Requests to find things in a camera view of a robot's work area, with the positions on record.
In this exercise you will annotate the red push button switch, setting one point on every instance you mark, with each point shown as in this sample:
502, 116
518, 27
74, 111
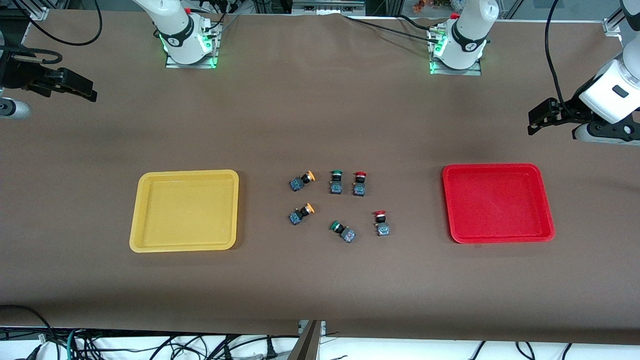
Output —
359, 188
382, 227

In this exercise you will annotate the yellow plastic tray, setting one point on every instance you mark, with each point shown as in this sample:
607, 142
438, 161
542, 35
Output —
185, 212

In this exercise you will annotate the metal table frame post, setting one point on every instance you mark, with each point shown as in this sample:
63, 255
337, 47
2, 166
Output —
307, 345

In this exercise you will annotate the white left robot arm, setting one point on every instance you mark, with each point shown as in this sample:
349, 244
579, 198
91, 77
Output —
467, 35

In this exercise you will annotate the yellow push button switch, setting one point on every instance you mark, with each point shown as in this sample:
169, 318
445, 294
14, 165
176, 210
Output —
298, 183
298, 215

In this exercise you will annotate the brown table cover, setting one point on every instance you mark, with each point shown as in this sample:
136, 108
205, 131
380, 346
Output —
320, 285

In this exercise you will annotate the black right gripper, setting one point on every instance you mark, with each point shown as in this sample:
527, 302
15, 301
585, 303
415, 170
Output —
19, 73

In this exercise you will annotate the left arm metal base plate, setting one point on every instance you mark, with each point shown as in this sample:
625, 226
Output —
457, 71

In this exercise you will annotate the grey metal device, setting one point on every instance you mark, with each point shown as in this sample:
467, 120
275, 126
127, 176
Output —
327, 6

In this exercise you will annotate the red plastic tray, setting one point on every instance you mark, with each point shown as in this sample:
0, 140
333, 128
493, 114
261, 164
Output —
497, 205

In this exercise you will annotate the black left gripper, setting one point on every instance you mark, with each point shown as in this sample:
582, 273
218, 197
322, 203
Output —
570, 112

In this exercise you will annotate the aluminium frame profile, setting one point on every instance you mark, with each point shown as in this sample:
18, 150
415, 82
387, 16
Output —
35, 10
617, 20

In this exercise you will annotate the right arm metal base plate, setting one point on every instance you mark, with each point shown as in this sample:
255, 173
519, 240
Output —
192, 64

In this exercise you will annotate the green push button switch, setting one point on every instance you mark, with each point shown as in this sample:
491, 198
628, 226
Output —
336, 186
347, 234

